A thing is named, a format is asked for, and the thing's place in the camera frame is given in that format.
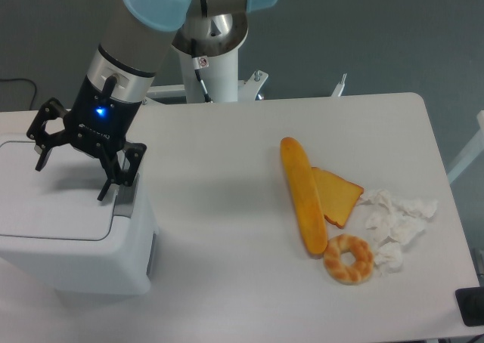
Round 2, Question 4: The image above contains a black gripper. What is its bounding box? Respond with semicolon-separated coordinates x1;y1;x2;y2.
26;76;147;201

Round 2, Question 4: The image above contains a white trash can lid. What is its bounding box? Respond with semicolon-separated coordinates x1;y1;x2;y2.
1;141;114;240

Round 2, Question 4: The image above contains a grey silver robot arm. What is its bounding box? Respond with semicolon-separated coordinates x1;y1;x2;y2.
26;0;278;194

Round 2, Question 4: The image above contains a white trash can body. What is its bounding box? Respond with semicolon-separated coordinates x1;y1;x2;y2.
0;131;160;296

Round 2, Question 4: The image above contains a long yellow baguette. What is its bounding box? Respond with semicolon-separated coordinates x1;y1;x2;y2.
280;137;328;255

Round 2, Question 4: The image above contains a toast slice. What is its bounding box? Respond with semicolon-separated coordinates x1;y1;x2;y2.
312;167;365;229

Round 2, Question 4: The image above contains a crumpled white tissue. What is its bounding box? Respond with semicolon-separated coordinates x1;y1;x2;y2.
357;189;439;276

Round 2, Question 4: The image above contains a black device at edge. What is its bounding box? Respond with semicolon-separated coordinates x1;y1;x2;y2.
455;286;483;326

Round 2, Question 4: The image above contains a black floor cable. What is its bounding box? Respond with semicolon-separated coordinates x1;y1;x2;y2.
0;77;39;112

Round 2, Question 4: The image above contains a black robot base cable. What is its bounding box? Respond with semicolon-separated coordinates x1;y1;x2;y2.
190;38;215;104

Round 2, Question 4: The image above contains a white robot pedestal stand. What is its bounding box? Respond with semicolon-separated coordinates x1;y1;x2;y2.
141;48;349;107

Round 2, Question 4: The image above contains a braided ring bread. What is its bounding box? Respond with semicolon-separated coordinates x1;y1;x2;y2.
324;233;374;285

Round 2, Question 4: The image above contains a white frame at right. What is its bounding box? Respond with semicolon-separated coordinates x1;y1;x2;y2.
447;110;483;184

